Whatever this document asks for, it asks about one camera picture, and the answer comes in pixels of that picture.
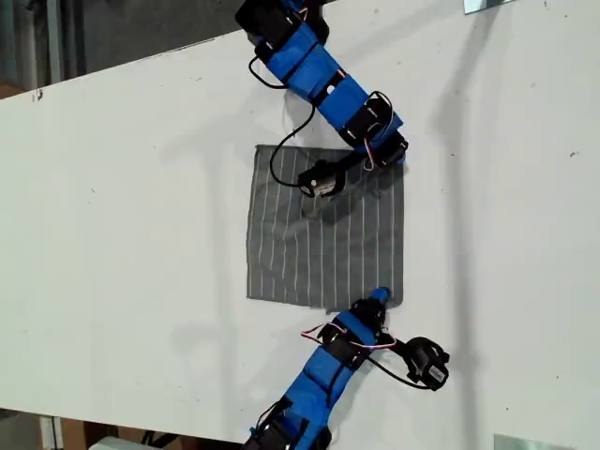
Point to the grey white-striped square towel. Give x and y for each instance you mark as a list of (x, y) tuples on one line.
[(290, 262)]

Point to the white box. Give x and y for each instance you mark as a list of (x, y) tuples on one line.
[(117, 444)]

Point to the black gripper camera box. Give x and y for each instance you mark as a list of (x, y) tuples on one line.
[(319, 180), (426, 361)]

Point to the white table leg post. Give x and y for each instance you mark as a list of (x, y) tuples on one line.
[(50, 433)]

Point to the grey metal post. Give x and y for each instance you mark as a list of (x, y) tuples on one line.
[(54, 42)]

